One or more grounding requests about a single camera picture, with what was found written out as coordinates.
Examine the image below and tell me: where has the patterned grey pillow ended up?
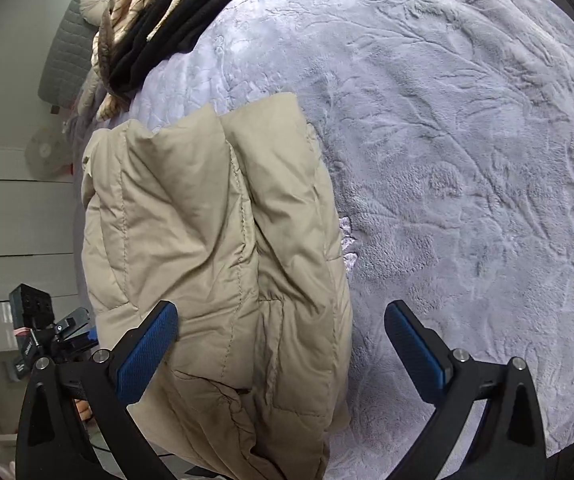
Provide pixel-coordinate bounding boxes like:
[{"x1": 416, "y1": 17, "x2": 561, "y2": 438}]
[{"x1": 69, "y1": 71, "x2": 112, "y2": 131}]

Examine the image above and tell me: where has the white standing fan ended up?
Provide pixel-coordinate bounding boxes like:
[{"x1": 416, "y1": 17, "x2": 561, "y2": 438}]
[{"x1": 24, "y1": 126, "x2": 76, "y2": 182}]

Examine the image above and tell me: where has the grey plush blanket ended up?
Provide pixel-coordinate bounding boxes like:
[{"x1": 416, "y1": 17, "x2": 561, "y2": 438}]
[{"x1": 67, "y1": 0, "x2": 574, "y2": 472}]

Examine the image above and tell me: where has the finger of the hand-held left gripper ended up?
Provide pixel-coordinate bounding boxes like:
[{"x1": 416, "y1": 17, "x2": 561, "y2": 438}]
[{"x1": 53, "y1": 308, "x2": 100, "y2": 361}]

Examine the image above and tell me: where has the beige puffer jacket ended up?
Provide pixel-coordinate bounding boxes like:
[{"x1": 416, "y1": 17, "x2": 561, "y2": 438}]
[{"x1": 81, "y1": 92, "x2": 356, "y2": 480}]

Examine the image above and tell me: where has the grey quilted headboard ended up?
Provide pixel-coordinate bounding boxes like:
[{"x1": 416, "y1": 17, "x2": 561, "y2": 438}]
[{"x1": 37, "y1": 0, "x2": 114, "y2": 107}]

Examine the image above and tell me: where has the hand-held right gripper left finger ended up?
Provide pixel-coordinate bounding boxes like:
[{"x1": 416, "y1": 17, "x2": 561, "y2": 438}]
[{"x1": 15, "y1": 301, "x2": 180, "y2": 480}]

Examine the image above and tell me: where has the white wardrobe with red stickers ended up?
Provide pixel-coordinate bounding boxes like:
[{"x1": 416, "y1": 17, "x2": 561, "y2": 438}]
[{"x1": 0, "y1": 147, "x2": 86, "y2": 356}]

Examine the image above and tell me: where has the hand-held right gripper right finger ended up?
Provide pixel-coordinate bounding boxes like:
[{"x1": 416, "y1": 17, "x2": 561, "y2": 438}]
[{"x1": 384, "y1": 300, "x2": 548, "y2": 480}]

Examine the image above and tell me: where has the black garment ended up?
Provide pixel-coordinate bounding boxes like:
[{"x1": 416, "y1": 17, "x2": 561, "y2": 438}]
[{"x1": 104, "y1": 0, "x2": 252, "y2": 99}]

